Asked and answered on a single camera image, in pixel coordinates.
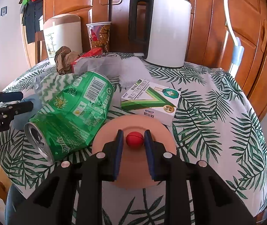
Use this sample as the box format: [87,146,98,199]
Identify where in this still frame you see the red ball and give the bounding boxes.
[126,132,144,149]

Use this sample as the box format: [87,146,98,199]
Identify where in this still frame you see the clear plastic wrapper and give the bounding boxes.
[73,54,122,79]

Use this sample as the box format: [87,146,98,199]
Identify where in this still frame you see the Coca-Cola paper cup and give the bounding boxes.
[86,21,111,53]

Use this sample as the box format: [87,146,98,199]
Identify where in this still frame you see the red cardboard box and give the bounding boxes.
[71,47,103,73]

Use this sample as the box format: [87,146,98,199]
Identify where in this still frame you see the crushed green Sprite can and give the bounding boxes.
[24,71,114,164]

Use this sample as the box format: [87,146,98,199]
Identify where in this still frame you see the brown paper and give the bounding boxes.
[54,46,80,75]

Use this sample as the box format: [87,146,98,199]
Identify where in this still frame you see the blue round dish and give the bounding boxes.
[11,94,43,131]

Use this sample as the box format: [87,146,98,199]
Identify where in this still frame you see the white electric kettle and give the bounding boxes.
[128,0,191,68]

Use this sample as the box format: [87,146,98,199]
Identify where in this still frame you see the white fluffy cloth strip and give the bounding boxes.
[119,56,153,89]

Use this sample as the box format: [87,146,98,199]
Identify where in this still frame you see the hanging dark clothes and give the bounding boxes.
[21,0,43,44]

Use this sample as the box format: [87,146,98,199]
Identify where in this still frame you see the wooden wardrobe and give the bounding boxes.
[43,0,267,119]

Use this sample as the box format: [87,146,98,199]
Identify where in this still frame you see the green white medicine box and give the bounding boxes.
[121,79,180,126]

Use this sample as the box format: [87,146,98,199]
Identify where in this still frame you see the cream tissue canister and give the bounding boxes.
[43,14,83,63]

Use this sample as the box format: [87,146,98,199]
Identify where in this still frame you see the wooden chair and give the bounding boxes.
[35,31,48,64]

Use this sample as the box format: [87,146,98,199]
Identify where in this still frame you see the pink round plate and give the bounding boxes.
[92,115,176,189]

